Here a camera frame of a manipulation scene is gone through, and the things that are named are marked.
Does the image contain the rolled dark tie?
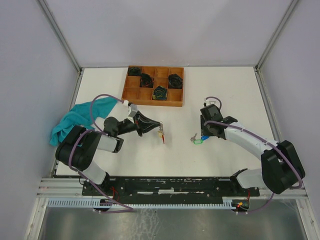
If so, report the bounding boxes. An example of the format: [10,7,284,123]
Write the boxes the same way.
[168,73,183,89]
[127,66,142,77]
[139,73,154,88]

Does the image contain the key with blue tag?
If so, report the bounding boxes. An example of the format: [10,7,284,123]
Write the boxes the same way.
[200,135,209,141]

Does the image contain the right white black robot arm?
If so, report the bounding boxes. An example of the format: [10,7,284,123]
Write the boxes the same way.
[200,104,306,196]

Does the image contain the key with yellow tag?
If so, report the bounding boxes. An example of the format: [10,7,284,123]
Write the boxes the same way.
[157,131,163,138]

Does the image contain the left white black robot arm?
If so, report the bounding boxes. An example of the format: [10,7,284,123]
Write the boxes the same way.
[55,111,162,195]

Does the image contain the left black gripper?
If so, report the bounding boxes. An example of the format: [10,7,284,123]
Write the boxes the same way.
[116,110,160,137]

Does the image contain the key with green tag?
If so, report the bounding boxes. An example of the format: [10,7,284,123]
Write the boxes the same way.
[190,133,203,145]

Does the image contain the rolled dark tie top left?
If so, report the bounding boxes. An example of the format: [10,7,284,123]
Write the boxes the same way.
[127,66,142,77]

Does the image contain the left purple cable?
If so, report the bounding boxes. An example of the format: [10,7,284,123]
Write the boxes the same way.
[67,93,136,215]

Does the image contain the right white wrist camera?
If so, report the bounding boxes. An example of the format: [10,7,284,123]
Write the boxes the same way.
[204,98,219,106]

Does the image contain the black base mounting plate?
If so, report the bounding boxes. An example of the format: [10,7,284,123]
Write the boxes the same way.
[82,174,261,204]

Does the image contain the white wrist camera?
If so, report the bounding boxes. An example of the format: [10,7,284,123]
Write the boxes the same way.
[204,98,219,106]
[123,100,138,122]

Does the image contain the purple cable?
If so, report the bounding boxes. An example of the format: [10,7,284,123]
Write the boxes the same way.
[67,93,136,215]
[203,96,305,214]

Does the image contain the rolled dark tie centre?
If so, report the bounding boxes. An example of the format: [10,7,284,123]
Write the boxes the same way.
[139,73,154,88]

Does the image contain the teal cloth towel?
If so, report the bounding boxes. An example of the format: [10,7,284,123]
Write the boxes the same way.
[49,96,119,147]

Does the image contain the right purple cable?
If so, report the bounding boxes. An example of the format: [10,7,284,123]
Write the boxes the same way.
[203,96,305,214]

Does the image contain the wooden compartment tray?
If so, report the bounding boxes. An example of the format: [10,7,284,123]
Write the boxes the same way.
[121,65,185,107]

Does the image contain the grey slotted cable duct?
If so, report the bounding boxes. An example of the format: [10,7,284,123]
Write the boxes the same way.
[46,197,236,210]

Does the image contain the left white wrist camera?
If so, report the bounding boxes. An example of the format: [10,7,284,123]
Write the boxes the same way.
[123,100,138,122]

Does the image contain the rolled dark tie right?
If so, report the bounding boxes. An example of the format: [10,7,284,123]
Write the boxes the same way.
[168,73,183,89]

